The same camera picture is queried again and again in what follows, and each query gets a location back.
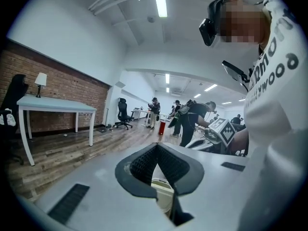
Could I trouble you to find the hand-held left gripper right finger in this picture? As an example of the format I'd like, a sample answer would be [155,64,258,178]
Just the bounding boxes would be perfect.
[158,142,250,231]

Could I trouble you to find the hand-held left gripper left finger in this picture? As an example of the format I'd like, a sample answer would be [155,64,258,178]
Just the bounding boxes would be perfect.
[33,142,175,231]

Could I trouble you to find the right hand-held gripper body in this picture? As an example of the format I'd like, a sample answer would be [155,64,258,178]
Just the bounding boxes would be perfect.
[204,118,238,154]

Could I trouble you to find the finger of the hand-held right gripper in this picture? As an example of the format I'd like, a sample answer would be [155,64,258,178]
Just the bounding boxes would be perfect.
[185,138,212,150]

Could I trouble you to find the small cream trash bin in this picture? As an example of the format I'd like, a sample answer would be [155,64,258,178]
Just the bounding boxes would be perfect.
[151,179,174,214]

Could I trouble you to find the person's right forearm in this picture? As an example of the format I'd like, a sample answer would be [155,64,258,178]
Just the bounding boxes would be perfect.
[230,126,250,156]

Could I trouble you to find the person's white printed shirt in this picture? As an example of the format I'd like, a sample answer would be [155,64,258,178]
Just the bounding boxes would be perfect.
[237,0,308,158]

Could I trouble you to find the black neck-mounted phone holder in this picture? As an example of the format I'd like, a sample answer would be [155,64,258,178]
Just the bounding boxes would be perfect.
[221,60,251,92]

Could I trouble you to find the white desk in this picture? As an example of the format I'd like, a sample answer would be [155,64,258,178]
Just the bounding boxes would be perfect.
[131,108,151,127]

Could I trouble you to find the black mesh office chair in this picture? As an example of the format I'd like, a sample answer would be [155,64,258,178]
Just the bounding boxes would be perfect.
[115,97,135,130]

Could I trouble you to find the light blue table white legs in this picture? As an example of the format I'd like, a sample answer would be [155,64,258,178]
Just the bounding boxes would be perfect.
[16,94,98,166]

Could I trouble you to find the person's head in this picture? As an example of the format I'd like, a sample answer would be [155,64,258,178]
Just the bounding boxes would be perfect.
[218,0,271,51]

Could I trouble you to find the white black cloth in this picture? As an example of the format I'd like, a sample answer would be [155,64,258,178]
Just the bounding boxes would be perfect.
[0,108,17,127]

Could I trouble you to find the white shade table lamp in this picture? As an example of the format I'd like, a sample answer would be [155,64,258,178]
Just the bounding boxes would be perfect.
[34,72,48,98]

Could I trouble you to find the black chair with draped cloth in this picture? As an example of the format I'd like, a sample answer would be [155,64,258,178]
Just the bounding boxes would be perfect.
[0,74,29,166]

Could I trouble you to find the black head-worn camera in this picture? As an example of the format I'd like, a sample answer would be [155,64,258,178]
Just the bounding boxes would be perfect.
[199,0,239,47]

